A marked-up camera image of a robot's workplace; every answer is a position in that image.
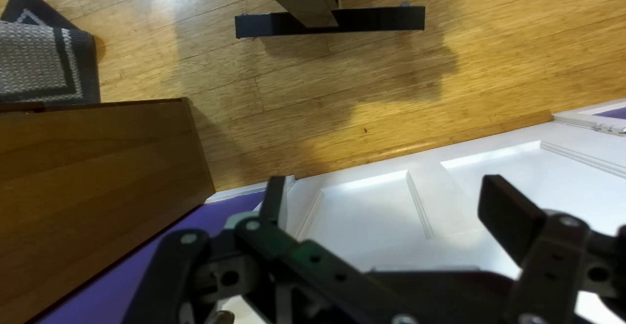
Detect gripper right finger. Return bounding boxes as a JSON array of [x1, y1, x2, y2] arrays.
[[478, 174, 626, 324]]

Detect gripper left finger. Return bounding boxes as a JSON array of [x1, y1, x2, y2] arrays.
[[121, 176, 417, 324]]

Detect white panelled door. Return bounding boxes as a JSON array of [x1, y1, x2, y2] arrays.
[[286, 118, 626, 324]]

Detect brown wooden cabinet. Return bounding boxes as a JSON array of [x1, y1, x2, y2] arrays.
[[0, 97, 216, 324]]

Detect desk with black leg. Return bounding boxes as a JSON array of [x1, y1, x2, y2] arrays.
[[53, 0, 426, 40]]

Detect grey patterned rug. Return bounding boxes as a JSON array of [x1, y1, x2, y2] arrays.
[[0, 0, 101, 104]]

